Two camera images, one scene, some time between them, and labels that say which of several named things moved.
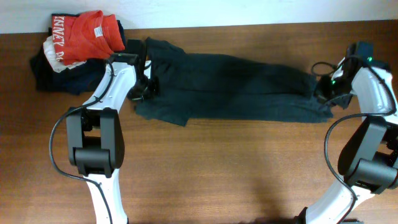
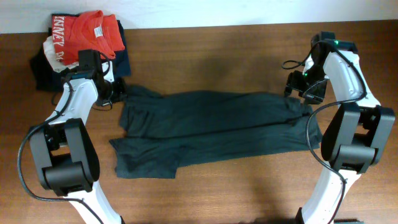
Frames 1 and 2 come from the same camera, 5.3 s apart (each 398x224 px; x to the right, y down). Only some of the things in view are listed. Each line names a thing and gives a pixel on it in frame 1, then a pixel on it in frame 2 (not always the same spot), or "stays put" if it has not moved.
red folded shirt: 79,37 stays put
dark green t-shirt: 193,85 -> 160,132
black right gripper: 322,91 -> 294,82
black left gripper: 153,88 -> 122,91
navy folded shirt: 78,79 stays put
